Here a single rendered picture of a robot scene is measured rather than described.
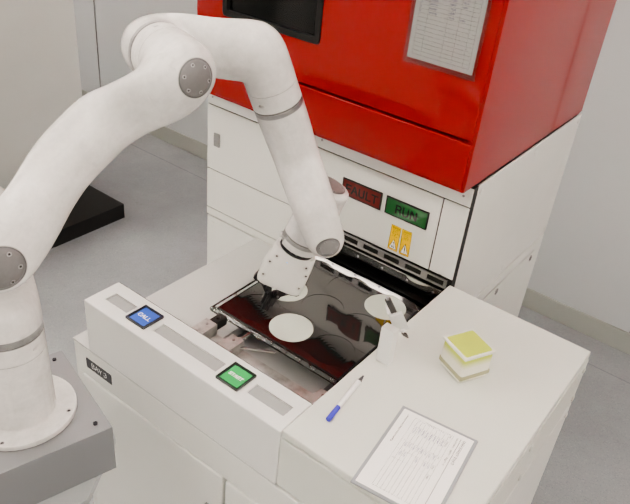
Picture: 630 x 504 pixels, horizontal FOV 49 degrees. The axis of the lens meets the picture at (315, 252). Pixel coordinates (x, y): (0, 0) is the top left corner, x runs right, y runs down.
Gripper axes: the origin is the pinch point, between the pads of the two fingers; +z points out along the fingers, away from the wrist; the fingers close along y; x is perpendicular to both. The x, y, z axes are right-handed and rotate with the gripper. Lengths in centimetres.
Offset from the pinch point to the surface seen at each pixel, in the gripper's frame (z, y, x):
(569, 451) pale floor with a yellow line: 53, 137, 57
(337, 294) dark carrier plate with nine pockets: 1.2, 17.2, 14.5
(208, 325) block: 10.1, -9.7, -3.4
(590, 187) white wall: -14, 124, 140
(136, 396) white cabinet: 26.7, -18.1, -14.4
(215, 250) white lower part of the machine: 33, -11, 58
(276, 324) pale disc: 5.7, 4.4, 0.3
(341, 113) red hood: -35.4, -0.3, 29.3
